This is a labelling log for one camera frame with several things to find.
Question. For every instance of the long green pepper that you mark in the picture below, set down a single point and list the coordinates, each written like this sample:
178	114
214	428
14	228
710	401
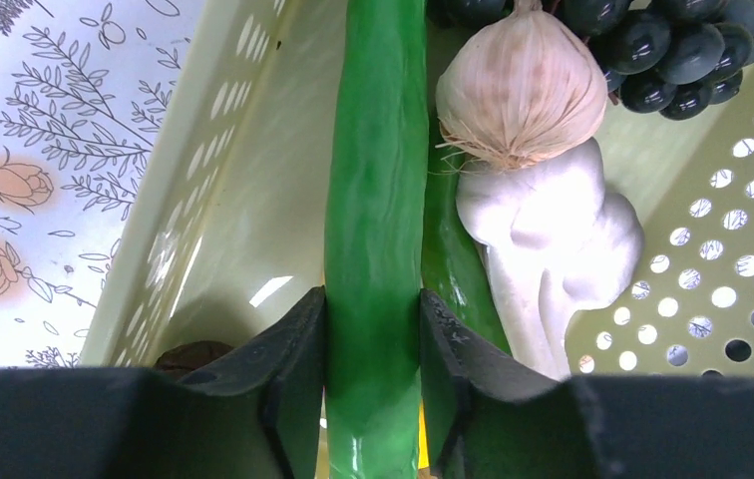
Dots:
373	240

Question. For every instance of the garlic bulb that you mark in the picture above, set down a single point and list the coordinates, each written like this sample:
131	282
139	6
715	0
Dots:
521	91

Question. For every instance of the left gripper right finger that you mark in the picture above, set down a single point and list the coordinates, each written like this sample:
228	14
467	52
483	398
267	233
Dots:
488	416

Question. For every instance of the small dark green pepper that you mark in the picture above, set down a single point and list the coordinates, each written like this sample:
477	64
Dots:
451	262

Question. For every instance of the yellow banana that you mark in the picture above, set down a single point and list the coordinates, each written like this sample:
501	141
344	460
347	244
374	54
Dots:
423	454

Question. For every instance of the brown nut in basket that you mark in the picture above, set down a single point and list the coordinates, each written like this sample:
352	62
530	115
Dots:
184	359

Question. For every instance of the white mushroom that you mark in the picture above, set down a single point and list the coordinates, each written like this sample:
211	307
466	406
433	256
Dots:
556	240

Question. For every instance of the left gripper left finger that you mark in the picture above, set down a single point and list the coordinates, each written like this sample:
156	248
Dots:
253	413

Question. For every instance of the light green plastic basket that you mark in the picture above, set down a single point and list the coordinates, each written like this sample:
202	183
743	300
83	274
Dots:
227	231

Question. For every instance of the black grape bunch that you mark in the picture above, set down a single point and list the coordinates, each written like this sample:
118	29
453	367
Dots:
674	58

